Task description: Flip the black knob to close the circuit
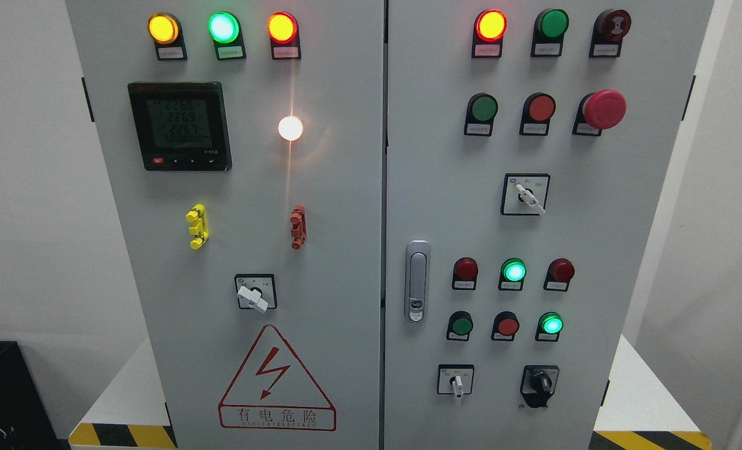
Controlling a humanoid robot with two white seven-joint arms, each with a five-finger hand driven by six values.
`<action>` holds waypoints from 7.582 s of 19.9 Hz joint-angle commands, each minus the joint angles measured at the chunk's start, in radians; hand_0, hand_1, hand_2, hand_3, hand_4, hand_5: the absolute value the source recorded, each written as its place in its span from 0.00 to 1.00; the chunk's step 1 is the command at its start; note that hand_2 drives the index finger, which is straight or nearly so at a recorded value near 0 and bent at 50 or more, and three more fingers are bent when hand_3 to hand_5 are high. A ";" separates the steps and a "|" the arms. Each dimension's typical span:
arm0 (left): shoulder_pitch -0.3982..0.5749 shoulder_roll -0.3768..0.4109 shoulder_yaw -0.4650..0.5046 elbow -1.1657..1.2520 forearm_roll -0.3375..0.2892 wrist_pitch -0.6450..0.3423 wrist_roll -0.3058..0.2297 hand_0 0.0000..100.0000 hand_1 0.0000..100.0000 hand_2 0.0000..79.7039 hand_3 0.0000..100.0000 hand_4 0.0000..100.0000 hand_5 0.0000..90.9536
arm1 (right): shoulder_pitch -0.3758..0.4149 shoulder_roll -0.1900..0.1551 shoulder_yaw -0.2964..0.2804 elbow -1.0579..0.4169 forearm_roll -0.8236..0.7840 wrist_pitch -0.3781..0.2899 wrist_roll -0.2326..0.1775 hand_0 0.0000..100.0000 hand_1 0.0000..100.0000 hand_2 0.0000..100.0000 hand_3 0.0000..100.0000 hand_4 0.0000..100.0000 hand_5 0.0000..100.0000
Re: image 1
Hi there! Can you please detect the black selector knob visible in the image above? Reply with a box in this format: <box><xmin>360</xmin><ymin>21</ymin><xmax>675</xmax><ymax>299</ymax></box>
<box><xmin>520</xmin><ymin>365</ymin><xmax>559</xmax><ymax>408</ymax></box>

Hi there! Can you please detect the red terminal connector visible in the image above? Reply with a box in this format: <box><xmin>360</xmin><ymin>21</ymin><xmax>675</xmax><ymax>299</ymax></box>
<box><xmin>289</xmin><ymin>204</ymin><xmax>308</xmax><ymax>251</ymax></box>

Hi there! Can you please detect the dark red indicator middle left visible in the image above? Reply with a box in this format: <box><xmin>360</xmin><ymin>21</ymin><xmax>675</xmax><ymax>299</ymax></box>
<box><xmin>451</xmin><ymin>257</ymin><xmax>479</xmax><ymax>291</ymax></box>

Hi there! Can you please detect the white lit indicator lamp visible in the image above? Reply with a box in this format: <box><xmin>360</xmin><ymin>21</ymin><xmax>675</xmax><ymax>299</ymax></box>
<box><xmin>277</xmin><ymin>115</ymin><xmax>303</xmax><ymax>142</ymax></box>

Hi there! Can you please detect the green push button lower left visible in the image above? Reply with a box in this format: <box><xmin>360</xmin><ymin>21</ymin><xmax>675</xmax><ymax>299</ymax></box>
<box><xmin>446</xmin><ymin>311</ymin><xmax>474</xmax><ymax>341</ymax></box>

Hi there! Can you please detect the green push button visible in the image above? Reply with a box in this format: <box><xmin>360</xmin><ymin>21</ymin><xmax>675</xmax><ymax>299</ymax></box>
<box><xmin>446</xmin><ymin>311</ymin><xmax>474</xmax><ymax>341</ymax></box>
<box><xmin>463</xmin><ymin>93</ymin><xmax>498</xmax><ymax>137</ymax></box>

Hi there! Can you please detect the green lit indicator middle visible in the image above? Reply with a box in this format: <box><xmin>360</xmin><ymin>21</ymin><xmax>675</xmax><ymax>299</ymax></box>
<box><xmin>498</xmin><ymin>258</ymin><xmax>527</xmax><ymax>291</ymax></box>

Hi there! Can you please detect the green lit indicator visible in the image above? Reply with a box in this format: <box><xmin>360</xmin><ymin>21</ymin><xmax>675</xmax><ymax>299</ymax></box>
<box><xmin>208</xmin><ymin>11</ymin><xmax>247</xmax><ymax>61</ymax></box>
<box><xmin>498</xmin><ymin>258</ymin><xmax>527</xmax><ymax>291</ymax></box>

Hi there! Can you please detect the grey left cabinet door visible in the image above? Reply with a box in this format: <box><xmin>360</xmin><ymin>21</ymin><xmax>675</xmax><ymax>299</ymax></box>
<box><xmin>67</xmin><ymin>1</ymin><xmax>385</xmax><ymax>449</ymax></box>

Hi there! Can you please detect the grey cabinet door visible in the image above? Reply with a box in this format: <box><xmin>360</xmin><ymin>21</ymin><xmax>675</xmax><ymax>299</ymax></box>
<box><xmin>383</xmin><ymin>1</ymin><xmax>713</xmax><ymax>449</ymax></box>
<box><xmin>67</xmin><ymin>1</ymin><xmax>385</xmax><ymax>449</ymax></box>

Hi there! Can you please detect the green push button upper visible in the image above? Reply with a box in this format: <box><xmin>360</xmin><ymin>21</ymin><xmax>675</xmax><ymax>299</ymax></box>
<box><xmin>463</xmin><ymin>93</ymin><xmax>498</xmax><ymax>137</ymax></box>

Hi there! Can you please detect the red push button lower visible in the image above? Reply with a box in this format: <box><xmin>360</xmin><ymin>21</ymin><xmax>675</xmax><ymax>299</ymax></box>
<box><xmin>491</xmin><ymin>311</ymin><xmax>520</xmax><ymax>342</ymax></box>

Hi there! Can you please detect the red push button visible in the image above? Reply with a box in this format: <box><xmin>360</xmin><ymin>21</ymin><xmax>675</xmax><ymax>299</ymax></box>
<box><xmin>519</xmin><ymin>92</ymin><xmax>556</xmax><ymax>136</ymax></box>
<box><xmin>491</xmin><ymin>311</ymin><xmax>520</xmax><ymax>342</ymax></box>

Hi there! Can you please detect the yellow terminal connector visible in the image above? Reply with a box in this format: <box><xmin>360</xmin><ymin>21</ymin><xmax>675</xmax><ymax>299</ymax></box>
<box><xmin>185</xmin><ymin>203</ymin><xmax>209</xmax><ymax>250</ymax></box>

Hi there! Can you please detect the grey right cabinet door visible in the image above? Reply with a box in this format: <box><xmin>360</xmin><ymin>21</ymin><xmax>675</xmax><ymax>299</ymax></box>
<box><xmin>383</xmin><ymin>1</ymin><xmax>713</xmax><ymax>449</ymax></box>

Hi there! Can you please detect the red electric danger sticker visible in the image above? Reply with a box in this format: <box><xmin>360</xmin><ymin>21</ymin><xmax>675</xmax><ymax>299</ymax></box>
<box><xmin>218</xmin><ymin>324</ymin><xmax>337</xmax><ymax>432</ymax></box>

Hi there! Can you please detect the red indicator middle right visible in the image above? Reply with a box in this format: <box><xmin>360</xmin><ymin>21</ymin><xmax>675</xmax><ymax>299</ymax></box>
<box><xmin>543</xmin><ymin>258</ymin><xmax>574</xmax><ymax>293</ymax></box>

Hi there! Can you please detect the green button lower right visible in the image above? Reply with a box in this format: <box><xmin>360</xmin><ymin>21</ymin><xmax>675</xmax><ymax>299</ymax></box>
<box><xmin>534</xmin><ymin>311</ymin><xmax>563</xmax><ymax>342</ymax></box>

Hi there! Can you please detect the red push button upper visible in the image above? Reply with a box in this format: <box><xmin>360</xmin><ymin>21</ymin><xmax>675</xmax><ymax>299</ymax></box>
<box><xmin>519</xmin><ymin>92</ymin><xmax>556</xmax><ymax>136</ymax></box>

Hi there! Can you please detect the black digital power meter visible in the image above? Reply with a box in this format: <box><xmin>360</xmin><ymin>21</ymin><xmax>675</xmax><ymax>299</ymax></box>
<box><xmin>128</xmin><ymin>82</ymin><xmax>233</xmax><ymax>171</ymax></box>

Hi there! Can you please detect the red-orange indicator top left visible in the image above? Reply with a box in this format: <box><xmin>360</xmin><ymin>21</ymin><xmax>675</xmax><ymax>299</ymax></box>
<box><xmin>267</xmin><ymin>11</ymin><xmax>301</xmax><ymax>60</ymax></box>

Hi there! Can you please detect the red lit indicator top right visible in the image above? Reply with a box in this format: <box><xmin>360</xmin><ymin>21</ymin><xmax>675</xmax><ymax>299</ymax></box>
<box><xmin>471</xmin><ymin>9</ymin><xmax>508</xmax><ymax>59</ymax></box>

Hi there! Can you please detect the green lit indicator top left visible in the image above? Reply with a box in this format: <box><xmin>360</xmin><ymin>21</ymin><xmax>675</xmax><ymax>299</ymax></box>
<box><xmin>208</xmin><ymin>11</ymin><xmax>247</xmax><ymax>61</ymax></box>

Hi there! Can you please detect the red emergency stop mushroom button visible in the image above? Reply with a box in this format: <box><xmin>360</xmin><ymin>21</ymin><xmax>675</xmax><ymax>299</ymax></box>
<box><xmin>573</xmin><ymin>89</ymin><xmax>627</xmax><ymax>137</ymax></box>

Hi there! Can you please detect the green indicator top right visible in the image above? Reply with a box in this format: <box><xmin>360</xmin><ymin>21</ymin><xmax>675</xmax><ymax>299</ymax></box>
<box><xmin>531</xmin><ymin>8</ymin><xmax>569</xmax><ymax>58</ymax></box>

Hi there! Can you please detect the yellow indicator light top left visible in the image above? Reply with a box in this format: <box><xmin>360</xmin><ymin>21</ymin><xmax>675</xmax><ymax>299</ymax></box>
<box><xmin>147</xmin><ymin>12</ymin><xmax>187</xmax><ymax>61</ymax></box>

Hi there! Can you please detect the dark red buzzer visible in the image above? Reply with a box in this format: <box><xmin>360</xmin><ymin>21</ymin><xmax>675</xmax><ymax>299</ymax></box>
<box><xmin>589</xmin><ymin>9</ymin><xmax>633</xmax><ymax>59</ymax></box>

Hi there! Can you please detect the white platform with hazard stripes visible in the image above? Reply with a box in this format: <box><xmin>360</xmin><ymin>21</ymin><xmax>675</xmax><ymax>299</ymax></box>
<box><xmin>69</xmin><ymin>338</ymin><xmax>713</xmax><ymax>449</ymax></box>

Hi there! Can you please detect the black box lower left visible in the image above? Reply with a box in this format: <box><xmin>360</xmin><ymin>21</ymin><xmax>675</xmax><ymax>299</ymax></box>
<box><xmin>0</xmin><ymin>341</ymin><xmax>61</xmax><ymax>449</ymax></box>

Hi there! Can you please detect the silver door handle lock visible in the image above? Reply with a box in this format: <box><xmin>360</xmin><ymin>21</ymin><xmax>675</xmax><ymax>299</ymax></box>
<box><xmin>404</xmin><ymin>240</ymin><xmax>431</xmax><ymax>324</ymax></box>

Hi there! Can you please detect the white selector switch left door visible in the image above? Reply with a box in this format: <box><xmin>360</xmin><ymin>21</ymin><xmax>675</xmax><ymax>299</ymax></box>
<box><xmin>234</xmin><ymin>273</ymin><xmax>278</xmax><ymax>314</ymax></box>

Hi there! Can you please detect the white selector switch upper right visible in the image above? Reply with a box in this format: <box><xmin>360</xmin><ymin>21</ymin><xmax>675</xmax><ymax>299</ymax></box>
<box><xmin>500</xmin><ymin>173</ymin><xmax>551</xmax><ymax>216</ymax></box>

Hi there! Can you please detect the white selector switch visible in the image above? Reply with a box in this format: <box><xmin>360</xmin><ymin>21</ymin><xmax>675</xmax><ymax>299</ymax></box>
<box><xmin>436</xmin><ymin>364</ymin><xmax>474</xmax><ymax>405</ymax></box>
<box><xmin>500</xmin><ymin>173</ymin><xmax>551</xmax><ymax>216</ymax></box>

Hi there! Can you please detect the white selector switch lower right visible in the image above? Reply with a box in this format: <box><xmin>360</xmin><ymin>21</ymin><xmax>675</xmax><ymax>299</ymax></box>
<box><xmin>436</xmin><ymin>364</ymin><xmax>474</xmax><ymax>405</ymax></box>

